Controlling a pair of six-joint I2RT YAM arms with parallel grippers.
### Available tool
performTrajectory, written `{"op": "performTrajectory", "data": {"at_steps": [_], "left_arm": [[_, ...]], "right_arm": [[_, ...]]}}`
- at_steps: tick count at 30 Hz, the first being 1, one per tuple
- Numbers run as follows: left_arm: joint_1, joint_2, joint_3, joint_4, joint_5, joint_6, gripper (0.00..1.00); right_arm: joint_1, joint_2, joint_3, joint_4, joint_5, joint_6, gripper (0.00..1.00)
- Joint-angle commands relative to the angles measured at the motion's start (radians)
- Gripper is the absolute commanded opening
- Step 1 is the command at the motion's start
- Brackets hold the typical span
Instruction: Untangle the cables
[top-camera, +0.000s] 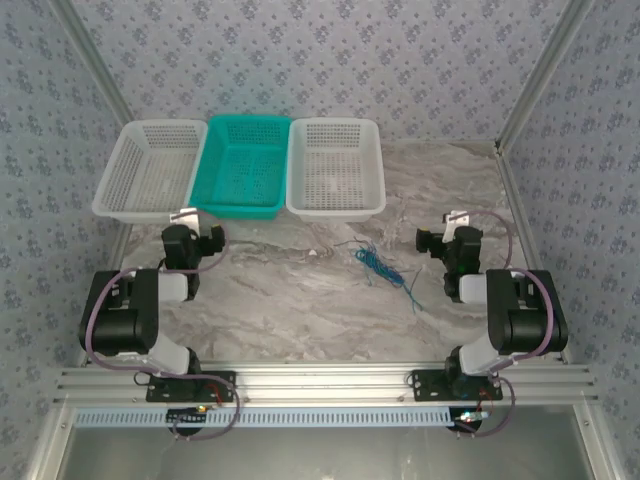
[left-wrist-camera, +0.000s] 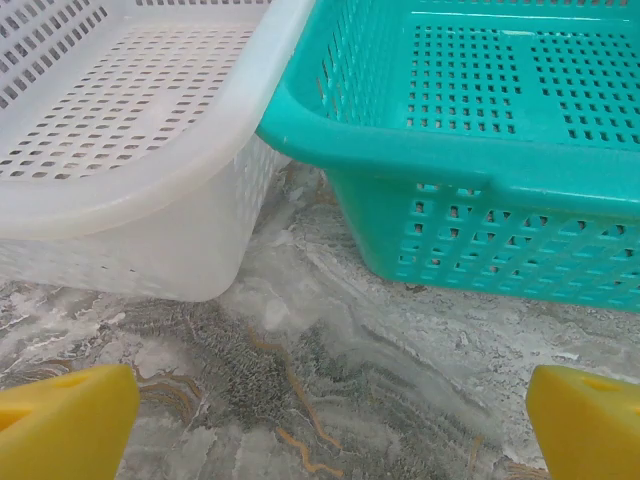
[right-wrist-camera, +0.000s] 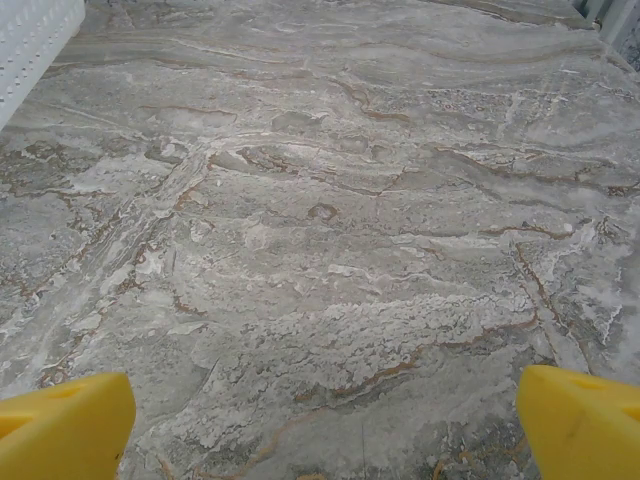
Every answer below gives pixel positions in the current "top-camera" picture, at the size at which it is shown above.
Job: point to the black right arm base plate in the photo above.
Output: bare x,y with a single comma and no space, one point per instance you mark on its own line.
430,385

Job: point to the teal perforated plastic basket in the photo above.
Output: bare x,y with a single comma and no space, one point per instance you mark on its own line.
240,170

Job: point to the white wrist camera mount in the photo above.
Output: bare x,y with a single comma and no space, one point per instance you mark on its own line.
456,218
184,216

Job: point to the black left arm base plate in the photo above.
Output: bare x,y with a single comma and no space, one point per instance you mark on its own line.
165,392

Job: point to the grey metal sheet panel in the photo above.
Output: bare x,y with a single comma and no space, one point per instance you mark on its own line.
320,455

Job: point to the black controller board with LED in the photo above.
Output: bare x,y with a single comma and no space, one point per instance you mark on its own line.
187,416
467,419

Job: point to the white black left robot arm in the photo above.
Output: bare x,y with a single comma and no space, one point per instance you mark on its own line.
117,320

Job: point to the aluminium frame post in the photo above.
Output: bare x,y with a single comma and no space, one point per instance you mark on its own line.
87,65
547,65

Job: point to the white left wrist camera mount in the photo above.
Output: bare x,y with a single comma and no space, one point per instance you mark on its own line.
184,216

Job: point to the aluminium front extrusion rail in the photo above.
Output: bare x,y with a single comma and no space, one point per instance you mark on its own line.
320,382

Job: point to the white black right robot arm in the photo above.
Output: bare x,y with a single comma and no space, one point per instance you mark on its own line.
525,320

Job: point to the white perforated plastic basket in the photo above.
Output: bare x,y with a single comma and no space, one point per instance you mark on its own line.
150,175
332,170

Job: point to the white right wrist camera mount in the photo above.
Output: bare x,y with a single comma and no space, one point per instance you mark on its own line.
456,218

